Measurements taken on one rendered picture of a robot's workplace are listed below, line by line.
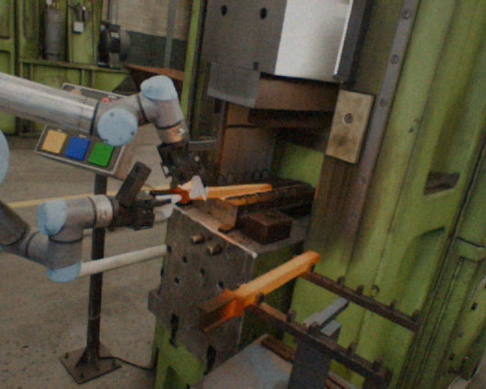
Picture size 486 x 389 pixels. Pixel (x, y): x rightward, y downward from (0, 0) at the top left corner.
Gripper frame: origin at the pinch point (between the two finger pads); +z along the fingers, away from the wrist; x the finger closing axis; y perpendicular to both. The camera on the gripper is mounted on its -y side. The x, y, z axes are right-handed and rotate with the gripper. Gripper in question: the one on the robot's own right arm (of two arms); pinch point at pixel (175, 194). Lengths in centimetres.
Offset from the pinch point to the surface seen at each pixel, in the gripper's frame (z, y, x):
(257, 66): 17.7, -36.1, 5.4
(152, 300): 27, 63, -40
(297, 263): 6.6, 4.2, 38.5
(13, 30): 113, -29, -476
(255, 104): 16.9, -26.5, 7.8
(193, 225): 11.3, 12.3, -3.5
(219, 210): 17.2, 6.7, 0.6
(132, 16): 455, -91, -796
